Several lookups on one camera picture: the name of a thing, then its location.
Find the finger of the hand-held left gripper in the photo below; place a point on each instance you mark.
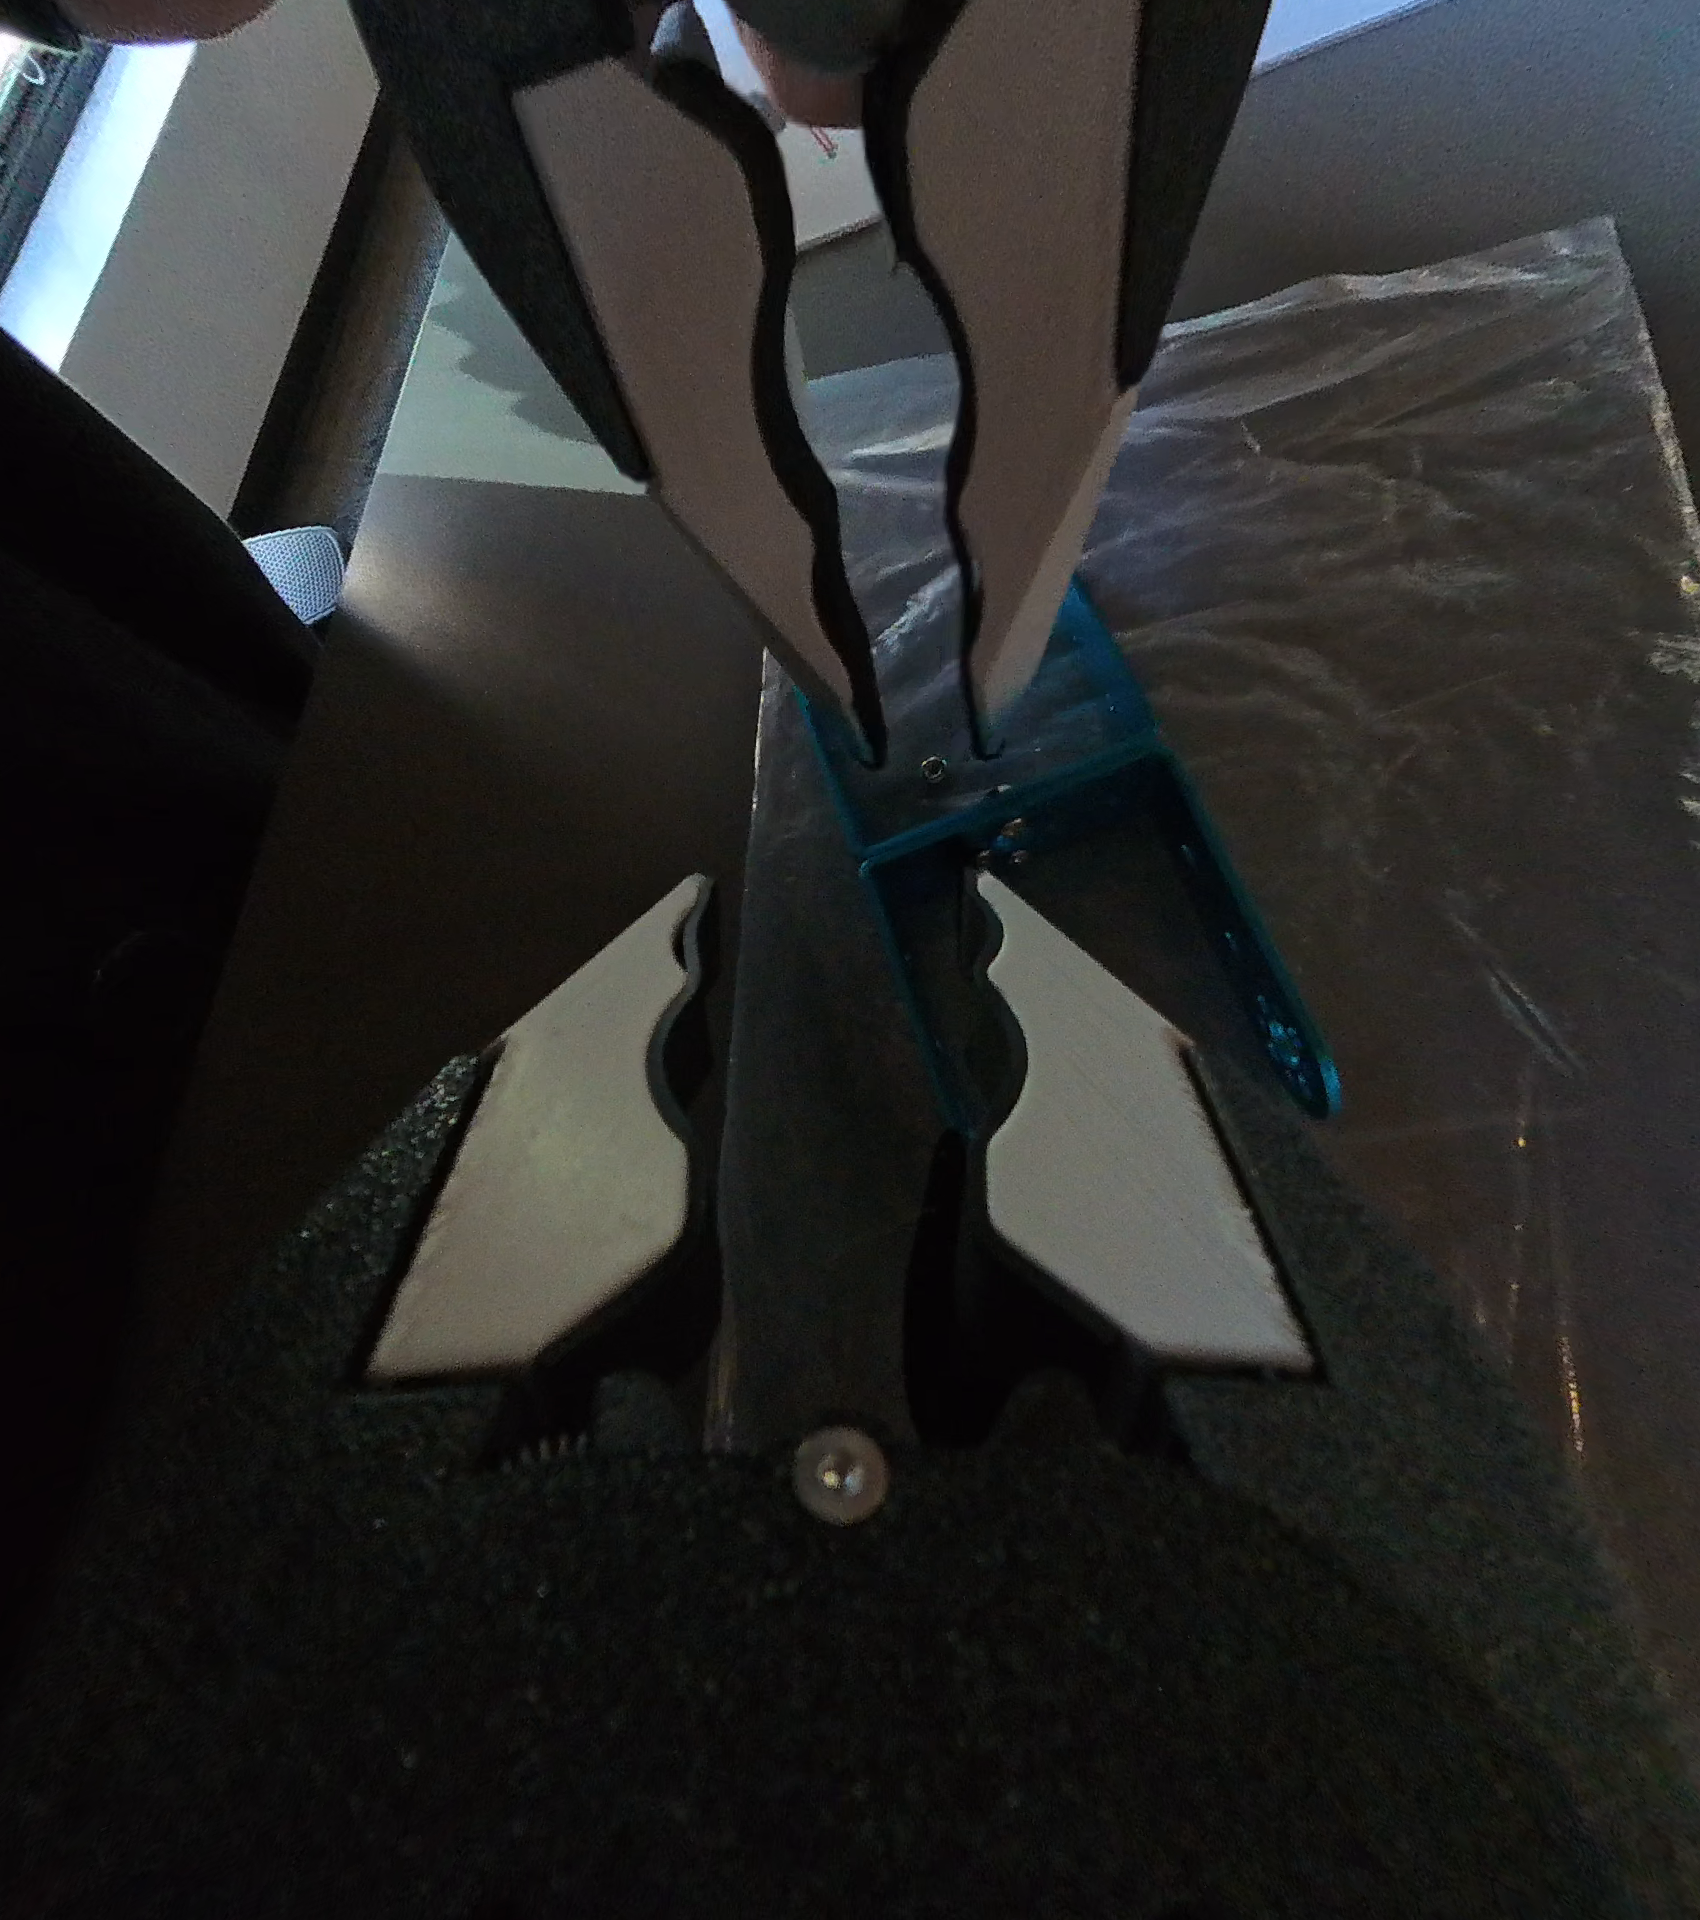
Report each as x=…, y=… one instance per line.
x=1045, y=225
x=670, y=301

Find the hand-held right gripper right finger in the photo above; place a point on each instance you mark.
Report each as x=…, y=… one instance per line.
x=1134, y=1184

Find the blue H-shaped metal bracket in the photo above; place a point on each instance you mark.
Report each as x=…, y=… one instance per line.
x=1279, y=1035

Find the clear plastic bag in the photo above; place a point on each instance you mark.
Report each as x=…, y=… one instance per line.
x=1464, y=675

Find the white ribbed object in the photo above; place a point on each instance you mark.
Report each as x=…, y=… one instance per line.
x=299, y=570

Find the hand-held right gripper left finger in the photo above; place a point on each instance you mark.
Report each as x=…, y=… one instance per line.
x=551, y=1200

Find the white instruction booklet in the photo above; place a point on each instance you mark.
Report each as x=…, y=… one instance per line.
x=520, y=451

